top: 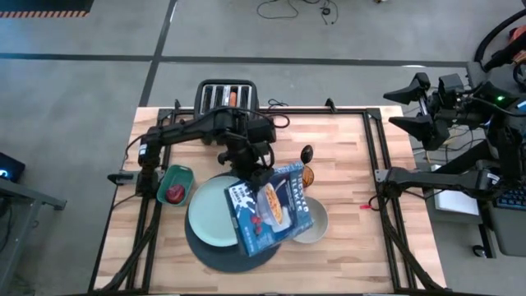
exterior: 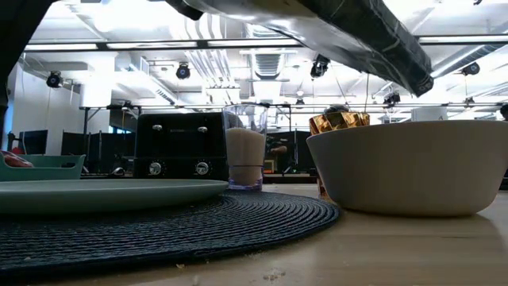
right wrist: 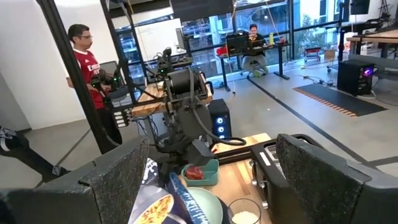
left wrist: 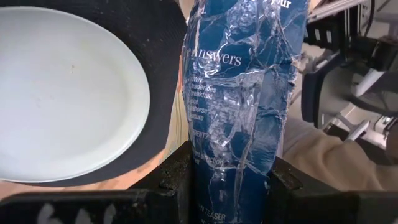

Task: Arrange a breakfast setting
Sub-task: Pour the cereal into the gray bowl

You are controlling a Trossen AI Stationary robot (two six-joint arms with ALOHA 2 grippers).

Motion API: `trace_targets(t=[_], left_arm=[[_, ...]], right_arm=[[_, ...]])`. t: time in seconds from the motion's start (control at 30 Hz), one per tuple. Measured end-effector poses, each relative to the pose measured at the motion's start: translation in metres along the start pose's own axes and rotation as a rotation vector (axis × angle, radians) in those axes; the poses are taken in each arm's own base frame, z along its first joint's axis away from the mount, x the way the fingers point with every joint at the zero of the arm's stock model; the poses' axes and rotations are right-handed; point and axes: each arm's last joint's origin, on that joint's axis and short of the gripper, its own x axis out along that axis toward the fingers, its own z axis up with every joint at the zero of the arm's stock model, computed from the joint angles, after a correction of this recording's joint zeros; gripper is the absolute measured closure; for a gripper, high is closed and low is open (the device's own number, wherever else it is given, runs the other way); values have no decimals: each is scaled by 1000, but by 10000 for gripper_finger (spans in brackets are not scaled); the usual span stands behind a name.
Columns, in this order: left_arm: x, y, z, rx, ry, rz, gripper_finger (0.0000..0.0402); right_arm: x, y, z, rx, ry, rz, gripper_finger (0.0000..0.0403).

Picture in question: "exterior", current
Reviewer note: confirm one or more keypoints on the light blue plate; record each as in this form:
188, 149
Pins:
99, 194

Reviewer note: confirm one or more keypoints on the dark round woven placemat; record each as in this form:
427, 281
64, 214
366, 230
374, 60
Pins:
158, 230

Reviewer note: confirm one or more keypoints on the black background monitor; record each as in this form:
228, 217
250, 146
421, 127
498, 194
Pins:
33, 141

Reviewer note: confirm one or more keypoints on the ceiling air duct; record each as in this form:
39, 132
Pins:
268, 63

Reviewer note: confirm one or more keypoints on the black aluminium frame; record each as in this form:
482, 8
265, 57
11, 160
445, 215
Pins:
12, 39

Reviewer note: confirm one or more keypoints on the green tray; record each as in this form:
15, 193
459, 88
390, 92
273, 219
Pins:
47, 168

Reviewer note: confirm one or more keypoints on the grey bowl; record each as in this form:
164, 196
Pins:
409, 167

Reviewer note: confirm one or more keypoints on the clear glass of milk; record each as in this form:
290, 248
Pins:
245, 151

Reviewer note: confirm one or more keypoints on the amber drinking glass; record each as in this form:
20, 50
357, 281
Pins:
337, 121

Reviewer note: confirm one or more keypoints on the blue frosted flakes cereal box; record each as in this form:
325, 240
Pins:
317, 32

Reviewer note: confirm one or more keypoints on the black ceiling spotlight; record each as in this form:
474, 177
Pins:
471, 68
54, 79
392, 98
183, 71
319, 65

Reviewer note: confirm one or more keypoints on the black four-slot toaster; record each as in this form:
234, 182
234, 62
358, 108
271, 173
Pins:
178, 139

